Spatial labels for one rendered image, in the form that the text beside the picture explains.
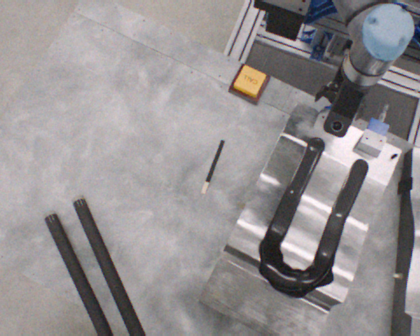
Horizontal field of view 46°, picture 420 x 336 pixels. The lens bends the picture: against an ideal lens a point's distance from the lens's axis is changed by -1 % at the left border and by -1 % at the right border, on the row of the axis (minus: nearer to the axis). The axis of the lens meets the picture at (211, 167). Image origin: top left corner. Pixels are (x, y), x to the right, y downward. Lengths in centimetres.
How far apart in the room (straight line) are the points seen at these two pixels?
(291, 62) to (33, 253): 122
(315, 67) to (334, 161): 89
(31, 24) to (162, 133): 129
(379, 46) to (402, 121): 120
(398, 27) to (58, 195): 81
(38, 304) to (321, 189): 127
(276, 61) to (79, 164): 101
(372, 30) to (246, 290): 59
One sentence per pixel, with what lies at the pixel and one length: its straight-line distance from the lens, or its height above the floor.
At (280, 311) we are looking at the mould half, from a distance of 110.
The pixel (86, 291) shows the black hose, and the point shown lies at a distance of 111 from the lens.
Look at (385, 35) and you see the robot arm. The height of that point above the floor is 129.
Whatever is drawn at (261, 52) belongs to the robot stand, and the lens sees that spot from 199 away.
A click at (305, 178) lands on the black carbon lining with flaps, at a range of 113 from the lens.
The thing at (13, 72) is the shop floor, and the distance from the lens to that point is 231.
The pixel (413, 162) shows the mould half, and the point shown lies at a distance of 124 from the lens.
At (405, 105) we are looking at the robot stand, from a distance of 204.
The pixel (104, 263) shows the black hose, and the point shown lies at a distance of 110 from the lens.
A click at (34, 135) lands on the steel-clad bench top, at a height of 80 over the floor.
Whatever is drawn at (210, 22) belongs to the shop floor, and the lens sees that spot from 228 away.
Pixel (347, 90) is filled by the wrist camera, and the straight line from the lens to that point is 97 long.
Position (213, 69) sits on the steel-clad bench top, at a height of 80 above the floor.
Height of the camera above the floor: 195
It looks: 75 degrees down
